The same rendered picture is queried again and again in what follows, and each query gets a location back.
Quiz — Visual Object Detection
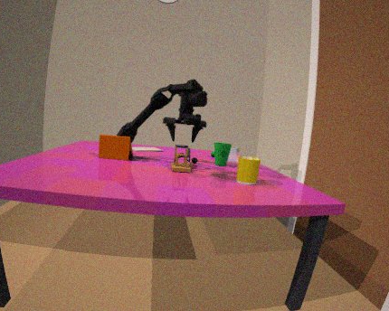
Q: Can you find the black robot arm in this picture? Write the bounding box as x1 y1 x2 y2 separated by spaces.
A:
117 79 208 143

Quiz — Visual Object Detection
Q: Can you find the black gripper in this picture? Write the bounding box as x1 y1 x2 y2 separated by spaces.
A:
163 106 206 143

